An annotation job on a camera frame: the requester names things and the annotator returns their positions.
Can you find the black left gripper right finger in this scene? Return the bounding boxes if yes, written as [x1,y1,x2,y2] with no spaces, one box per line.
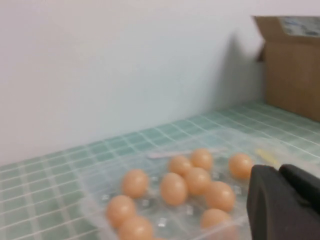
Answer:
[278,163,320,201]

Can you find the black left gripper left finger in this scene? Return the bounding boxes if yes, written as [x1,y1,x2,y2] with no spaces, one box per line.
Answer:
[246,164,320,240]

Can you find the orange plastic egg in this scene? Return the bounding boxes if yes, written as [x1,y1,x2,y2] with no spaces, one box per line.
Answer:
[199,208,232,230]
[159,172,189,206]
[184,166,212,196]
[121,169,150,200]
[190,148,214,171]
[106,194,138,228]
[117,215,155,240]
[168,155,195,177]
[204,181,236,213]
[228,153,255,180]

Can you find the brown cardboard box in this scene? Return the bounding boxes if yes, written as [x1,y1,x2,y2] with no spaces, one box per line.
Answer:
[251,15,320,121]

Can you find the transparent plastic egg box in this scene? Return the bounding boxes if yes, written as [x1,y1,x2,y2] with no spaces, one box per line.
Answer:
[79,127,276,240]

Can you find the yellow plastic knife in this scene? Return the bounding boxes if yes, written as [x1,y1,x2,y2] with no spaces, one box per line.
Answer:
[254,147,280,165]

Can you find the green checked tablecloth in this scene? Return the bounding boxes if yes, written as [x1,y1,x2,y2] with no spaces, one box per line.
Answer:
[0,102,320,240]

